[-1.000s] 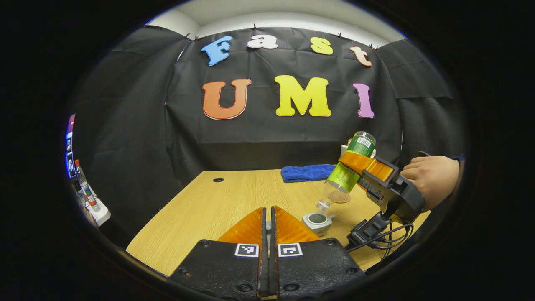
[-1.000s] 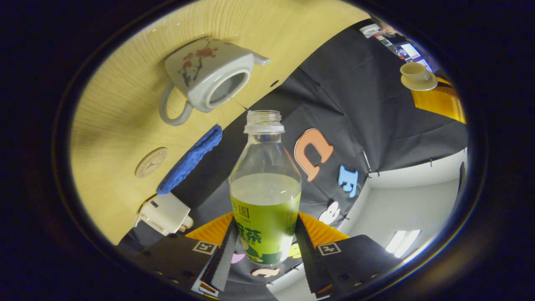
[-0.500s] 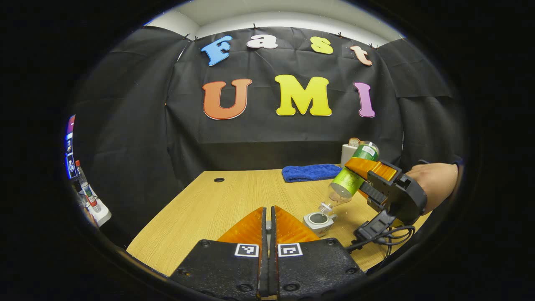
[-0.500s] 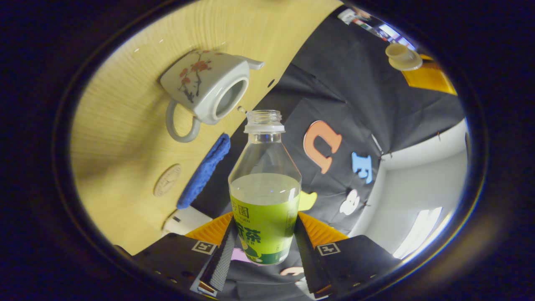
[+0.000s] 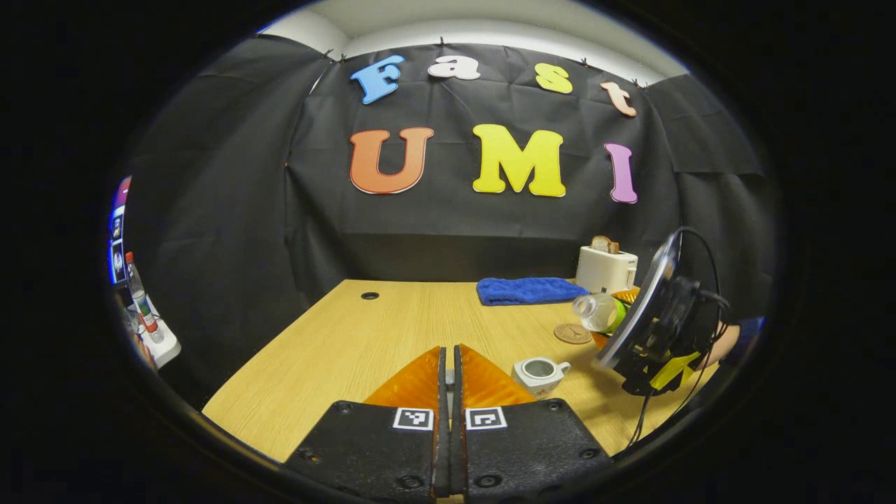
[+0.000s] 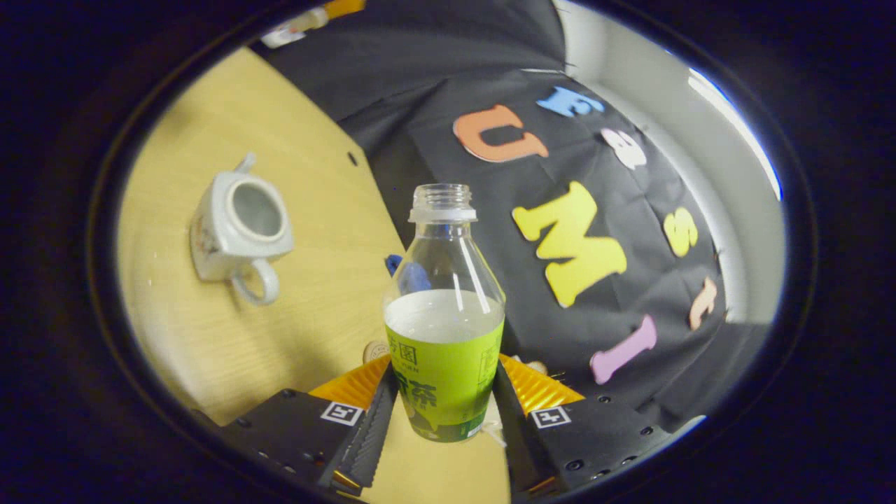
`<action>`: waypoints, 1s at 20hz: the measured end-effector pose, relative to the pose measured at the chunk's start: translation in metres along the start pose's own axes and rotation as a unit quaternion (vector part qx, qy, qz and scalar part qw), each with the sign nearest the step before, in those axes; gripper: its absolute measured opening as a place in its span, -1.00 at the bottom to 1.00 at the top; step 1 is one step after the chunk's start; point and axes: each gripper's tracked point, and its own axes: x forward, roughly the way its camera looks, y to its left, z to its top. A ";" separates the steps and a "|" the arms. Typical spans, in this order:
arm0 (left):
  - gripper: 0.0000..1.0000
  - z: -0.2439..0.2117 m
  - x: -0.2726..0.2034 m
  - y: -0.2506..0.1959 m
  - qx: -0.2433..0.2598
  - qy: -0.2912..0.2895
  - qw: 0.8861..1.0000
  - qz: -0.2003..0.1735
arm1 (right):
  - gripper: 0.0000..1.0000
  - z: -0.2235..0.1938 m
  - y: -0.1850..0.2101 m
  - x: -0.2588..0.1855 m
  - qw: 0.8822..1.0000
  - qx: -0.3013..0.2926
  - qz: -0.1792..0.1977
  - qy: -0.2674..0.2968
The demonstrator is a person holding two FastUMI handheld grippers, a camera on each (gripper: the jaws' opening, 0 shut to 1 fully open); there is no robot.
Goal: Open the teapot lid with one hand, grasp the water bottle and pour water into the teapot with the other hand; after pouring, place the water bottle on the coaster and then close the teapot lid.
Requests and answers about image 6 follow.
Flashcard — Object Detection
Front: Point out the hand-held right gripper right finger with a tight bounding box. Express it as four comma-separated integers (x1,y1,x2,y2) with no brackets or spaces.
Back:
492,353,676,499

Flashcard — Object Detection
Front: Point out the black backdrop cloth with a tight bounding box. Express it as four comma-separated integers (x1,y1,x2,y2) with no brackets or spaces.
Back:
248,0,771,435

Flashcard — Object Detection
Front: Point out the white ceramic teacup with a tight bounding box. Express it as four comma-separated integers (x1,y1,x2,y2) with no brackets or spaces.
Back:
189,152,295,307

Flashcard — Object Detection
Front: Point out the green label water bottle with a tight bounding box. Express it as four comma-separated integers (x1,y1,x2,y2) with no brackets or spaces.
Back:
382,183,506,443

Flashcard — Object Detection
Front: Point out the blue towel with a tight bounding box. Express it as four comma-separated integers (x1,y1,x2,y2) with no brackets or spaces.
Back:
384,253,433,295

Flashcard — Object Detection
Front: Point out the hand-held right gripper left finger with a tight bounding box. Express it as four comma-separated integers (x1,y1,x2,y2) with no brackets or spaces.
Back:
220,353,400,498

